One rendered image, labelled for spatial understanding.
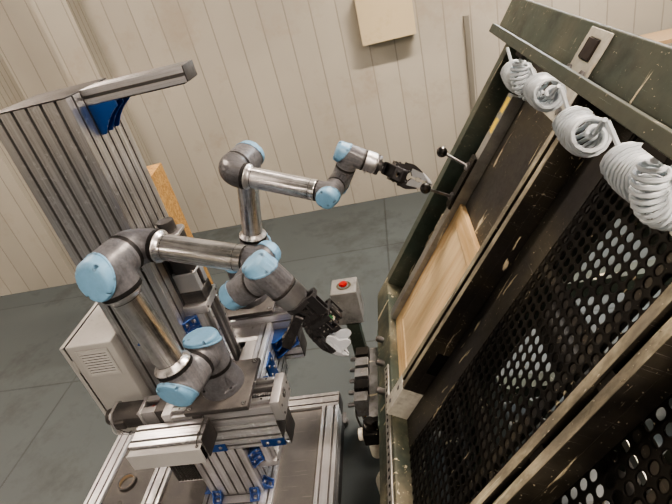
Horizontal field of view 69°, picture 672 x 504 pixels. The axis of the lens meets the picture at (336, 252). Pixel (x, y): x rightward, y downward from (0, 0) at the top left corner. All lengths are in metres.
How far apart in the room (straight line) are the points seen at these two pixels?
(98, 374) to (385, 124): 3.57
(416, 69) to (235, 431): 3.66
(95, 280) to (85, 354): 0.65
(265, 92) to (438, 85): 1.60
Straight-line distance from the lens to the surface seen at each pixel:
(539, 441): 0.92
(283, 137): 4.93
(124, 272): 1.39
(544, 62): 0.93
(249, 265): 1.12
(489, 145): 1.70
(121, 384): 2.05
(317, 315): 1.20
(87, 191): 1.66
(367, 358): 2.07
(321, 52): 4.69
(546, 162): 1.20
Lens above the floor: 2.17
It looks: 30 degrees down
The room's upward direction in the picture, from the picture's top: 15 degrees counter-clockwise
